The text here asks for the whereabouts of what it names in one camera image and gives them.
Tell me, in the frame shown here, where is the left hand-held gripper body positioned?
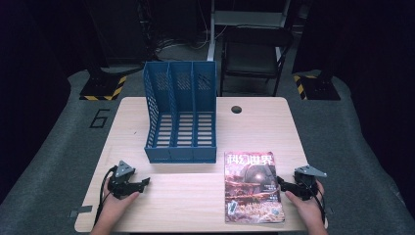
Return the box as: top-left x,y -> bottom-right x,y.
107,160 -> 145,201

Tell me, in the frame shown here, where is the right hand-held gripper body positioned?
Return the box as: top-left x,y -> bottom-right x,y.
291,164 -> 328,202

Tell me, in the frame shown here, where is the red cover magazine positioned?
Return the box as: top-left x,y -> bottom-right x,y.
223,150 -> 286,225

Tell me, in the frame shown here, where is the blue plastic file rack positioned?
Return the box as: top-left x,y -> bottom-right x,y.
142,60 -> 218,165

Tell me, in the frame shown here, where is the person's right hand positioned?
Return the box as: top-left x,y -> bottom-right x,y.
285,180 -> 328,227

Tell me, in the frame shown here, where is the person's left hand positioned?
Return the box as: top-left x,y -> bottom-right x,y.
97,177 -> 141,227

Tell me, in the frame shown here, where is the black stand with striped base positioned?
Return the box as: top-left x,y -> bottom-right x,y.
78,58 -> 128,102
293,62 -> 342,102

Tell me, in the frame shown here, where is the black folding chair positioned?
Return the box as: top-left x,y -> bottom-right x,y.
219,26 -> 295,98

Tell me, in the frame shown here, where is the white metal stand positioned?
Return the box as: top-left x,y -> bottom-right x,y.
207,0 -> 292,63

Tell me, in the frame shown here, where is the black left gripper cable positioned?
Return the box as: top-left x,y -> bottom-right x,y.
93,164 -> 119,227

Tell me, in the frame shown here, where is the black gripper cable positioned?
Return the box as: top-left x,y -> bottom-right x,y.
311,185 -> 328,225
93,164 -> 119,227

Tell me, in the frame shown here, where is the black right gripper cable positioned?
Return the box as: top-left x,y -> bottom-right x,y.
311,185 -> 328,225

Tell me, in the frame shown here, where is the bundle of floor cables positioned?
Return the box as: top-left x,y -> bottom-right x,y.
153,30 -> 209,55

